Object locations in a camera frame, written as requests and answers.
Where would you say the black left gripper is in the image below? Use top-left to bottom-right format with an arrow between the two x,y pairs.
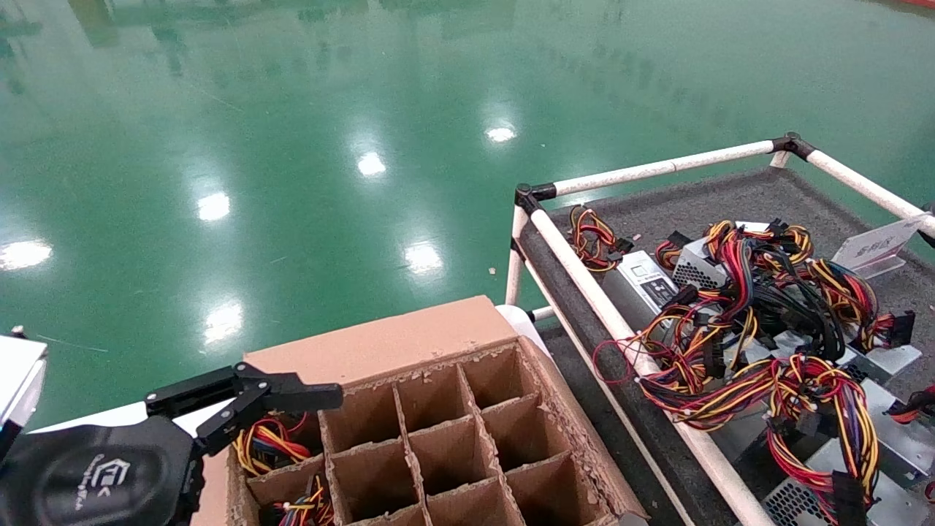
0,363 -> 344,526

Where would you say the cardboard box with dividers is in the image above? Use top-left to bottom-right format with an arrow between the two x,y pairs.
191,295 -> 651,526

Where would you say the slim labelled power supply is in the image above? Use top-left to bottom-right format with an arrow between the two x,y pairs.
568,206 -> 682,313

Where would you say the mesh-sided silver power supply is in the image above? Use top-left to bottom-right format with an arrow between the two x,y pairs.
654,218 -> 815,293

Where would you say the fan-grill silver power supply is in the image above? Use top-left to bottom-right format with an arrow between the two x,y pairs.
641,354 -> 935,526

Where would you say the clear acrylic sign holder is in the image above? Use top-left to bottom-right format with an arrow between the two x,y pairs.
833,216 -> 930,280

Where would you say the coloured wires front box cell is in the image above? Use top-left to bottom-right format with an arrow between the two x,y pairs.
276,473 -> 337,526

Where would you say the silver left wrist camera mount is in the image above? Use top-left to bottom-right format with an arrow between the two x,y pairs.
0,335 -> 49,448

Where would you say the pipe-frame cart with grey felt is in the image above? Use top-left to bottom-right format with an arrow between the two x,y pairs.
504,131 -> 935,526

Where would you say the silver power supply under wires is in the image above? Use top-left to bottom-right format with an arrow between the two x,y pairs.
593,283 -> 841,388

